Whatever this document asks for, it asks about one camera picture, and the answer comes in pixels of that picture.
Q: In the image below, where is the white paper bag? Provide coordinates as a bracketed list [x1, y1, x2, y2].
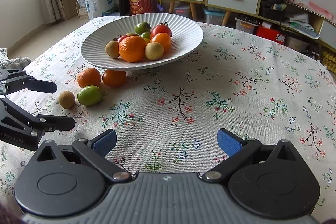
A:
[82, 0, 119, 21]

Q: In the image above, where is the red cherry tomato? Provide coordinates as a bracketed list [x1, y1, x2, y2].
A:
[150, 22, 172, 38]

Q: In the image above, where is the green jujube front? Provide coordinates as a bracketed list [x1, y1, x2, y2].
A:
[134, 22, 151, 35]

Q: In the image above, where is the brown longan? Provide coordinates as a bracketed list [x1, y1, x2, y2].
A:
[145, 42, 164, 61]
[59, 91, 75, 109]
[105, 40, 120, 59]
[126, 32, 138, 36]

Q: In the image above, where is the green jujube fruit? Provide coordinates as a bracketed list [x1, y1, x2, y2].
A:
[77, 85, 102, 106]

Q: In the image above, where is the red tomato with stem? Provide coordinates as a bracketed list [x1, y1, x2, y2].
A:
[113, 35, 127, 43]

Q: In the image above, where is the white ribbed plate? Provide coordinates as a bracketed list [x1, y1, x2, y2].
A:
[81, 13, 203, 71]

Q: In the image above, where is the brown longan front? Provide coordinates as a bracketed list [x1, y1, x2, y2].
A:
[126, 32, 138, 36]

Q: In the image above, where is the red storage box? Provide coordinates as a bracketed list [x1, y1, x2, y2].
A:
[256, 26, 286, 45]

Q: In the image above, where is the grey knitted cushion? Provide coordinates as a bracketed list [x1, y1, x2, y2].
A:
[0, 48, 32, 69]

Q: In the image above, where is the floral tablecloth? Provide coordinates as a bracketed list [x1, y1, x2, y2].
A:
[10, 23, 335, 221]

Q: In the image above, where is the small green fruit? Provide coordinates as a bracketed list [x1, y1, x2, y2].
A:
[140, 31, 151, 39]

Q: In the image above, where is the orange tomato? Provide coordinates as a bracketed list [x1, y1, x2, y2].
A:
[150, 32, 172, 53]

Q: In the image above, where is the large orange mandarin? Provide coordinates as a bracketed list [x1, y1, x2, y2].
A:
[118, 36, 146, 63]

